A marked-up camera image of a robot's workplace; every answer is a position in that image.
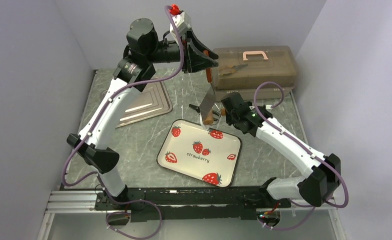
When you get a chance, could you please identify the strawberry pattern white tray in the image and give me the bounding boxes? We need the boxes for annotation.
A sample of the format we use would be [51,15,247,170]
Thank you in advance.
[157,119,242,188]

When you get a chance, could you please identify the spatula with wooden handle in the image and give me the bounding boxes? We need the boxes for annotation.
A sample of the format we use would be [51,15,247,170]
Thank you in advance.
[199,68,216,119]

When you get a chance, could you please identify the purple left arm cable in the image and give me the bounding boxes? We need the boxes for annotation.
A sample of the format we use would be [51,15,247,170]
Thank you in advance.
[61,4,186,239]

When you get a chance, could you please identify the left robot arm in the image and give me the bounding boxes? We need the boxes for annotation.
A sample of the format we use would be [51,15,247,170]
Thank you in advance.
[67,15,218,210]

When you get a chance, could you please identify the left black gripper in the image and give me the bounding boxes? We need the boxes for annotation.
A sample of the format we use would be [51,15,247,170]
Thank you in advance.
[146,27,219,75]

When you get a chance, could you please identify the steel baking tray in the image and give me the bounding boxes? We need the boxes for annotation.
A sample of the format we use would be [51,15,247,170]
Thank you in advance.
[116,82,173,128]

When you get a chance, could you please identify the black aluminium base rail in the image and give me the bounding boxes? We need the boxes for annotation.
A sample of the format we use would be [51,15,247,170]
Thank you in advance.
[45,187,336,223]

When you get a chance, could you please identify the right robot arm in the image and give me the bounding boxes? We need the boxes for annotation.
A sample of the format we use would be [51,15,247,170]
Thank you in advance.
[221,92,342,208]

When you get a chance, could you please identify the brown translucent tool box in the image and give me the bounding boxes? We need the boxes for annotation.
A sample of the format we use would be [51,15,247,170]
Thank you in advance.
[211,45,298,102]

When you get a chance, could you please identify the wooden rolling pin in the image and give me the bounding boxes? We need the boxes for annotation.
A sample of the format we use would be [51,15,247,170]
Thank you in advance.
[201,109,221,126]

